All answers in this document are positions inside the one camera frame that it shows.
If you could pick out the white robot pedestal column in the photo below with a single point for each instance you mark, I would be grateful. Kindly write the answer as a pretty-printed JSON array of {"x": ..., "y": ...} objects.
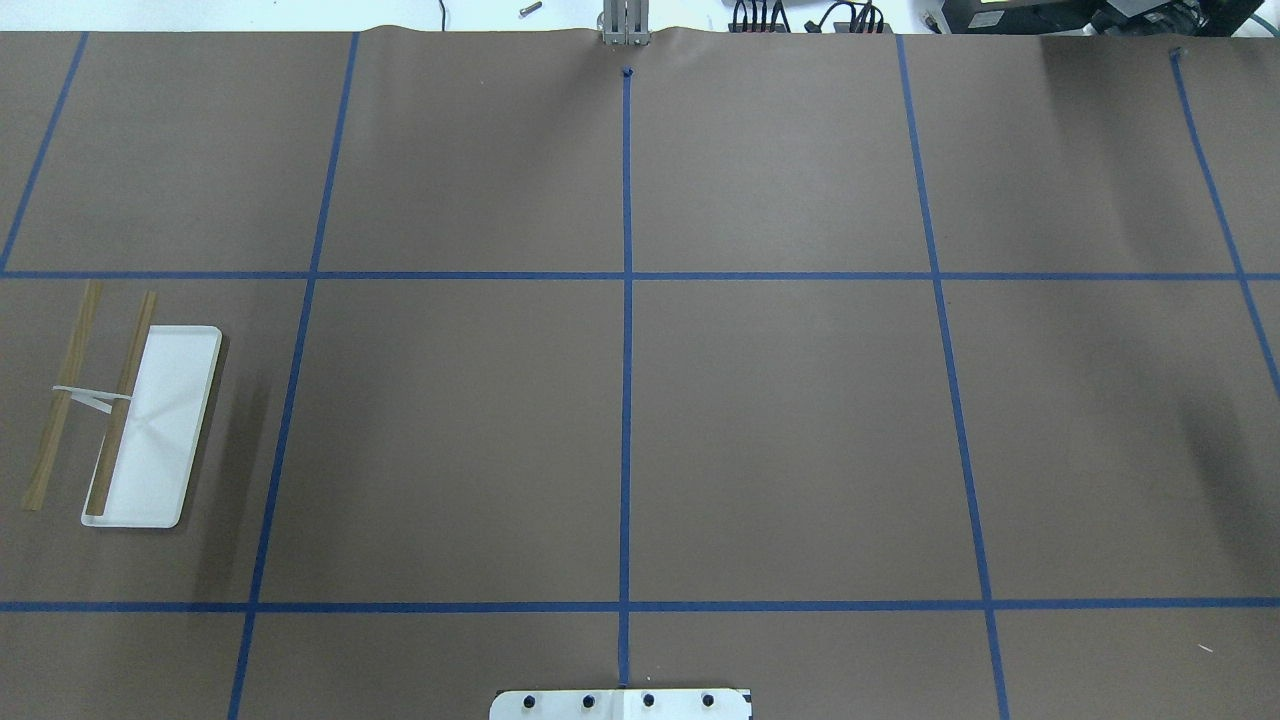
[{"x": 624, "y": 703}]

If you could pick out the aluminium frame post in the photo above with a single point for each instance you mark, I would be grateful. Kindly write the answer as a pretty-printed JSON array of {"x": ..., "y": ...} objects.
[{"x": 625, "y": 23}]

